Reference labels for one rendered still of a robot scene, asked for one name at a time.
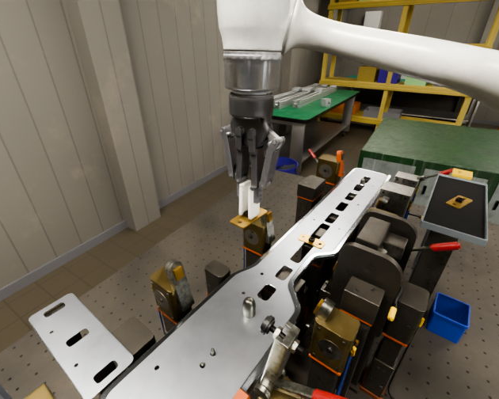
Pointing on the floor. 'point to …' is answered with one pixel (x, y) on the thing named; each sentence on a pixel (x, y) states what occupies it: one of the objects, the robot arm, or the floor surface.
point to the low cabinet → (447, 159)
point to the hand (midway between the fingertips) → (249, 199)
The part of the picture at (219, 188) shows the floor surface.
